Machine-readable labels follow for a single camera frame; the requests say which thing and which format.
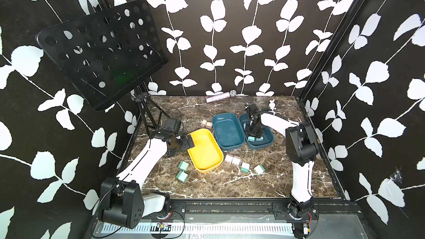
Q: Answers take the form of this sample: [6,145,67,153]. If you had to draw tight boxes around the white rabbit pink figurine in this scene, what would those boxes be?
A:
[269,99,276,112]

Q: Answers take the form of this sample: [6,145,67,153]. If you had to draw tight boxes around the right teal storage tray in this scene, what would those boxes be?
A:
[239,114,274,150]

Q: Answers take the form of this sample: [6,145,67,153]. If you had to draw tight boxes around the black front mounting rail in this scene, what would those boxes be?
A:
[165,198,361,222]

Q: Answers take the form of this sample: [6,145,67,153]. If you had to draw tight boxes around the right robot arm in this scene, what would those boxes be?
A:
[244,104,319,206]

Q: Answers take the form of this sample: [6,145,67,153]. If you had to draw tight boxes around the black perforated music stand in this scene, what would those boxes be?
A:
[35,0,169,111]

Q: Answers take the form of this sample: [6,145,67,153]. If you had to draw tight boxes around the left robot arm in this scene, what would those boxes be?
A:
[96,131,195,229]

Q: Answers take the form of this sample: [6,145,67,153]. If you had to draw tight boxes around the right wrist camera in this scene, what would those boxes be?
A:
[245,104,259,118]

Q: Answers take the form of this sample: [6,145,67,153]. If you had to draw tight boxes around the teal storage tray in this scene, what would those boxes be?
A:
[239,114,274,150]
[212,112,245,152]

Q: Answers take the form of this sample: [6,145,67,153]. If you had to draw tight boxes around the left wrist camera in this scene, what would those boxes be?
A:
[164,117,182,134]

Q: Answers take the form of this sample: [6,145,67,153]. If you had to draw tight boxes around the left teal storage tray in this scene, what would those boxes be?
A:
[212,112,245,152]

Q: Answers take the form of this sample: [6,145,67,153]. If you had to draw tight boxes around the black tripod stand legs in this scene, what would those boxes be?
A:
[133,87,170,138]

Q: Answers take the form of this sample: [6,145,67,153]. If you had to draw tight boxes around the yellow storage tray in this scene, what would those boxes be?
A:
[188,128,224,173]

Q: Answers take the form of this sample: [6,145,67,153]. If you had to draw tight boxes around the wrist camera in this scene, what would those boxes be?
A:
[164,117,182,134]
[245,104,259,118]

